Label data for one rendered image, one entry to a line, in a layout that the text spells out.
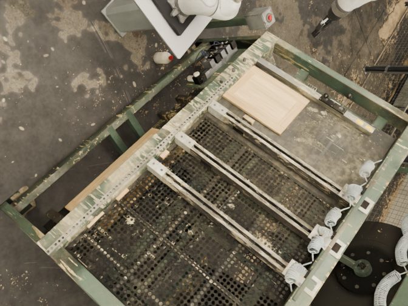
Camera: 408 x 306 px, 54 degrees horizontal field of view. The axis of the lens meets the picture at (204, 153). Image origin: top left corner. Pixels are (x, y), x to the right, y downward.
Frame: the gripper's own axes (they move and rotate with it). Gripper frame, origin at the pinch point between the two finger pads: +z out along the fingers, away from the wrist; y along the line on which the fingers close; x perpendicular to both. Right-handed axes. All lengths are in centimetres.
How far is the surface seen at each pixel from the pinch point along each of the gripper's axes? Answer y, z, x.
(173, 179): -89, 70, -23
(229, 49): 3, 88, 38
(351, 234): -26, 35, -103
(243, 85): -6, 84, 9
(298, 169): -21, 56, -59
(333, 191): -15, 46, -80
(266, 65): 18, 83, 14
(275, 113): -2, 74, -20
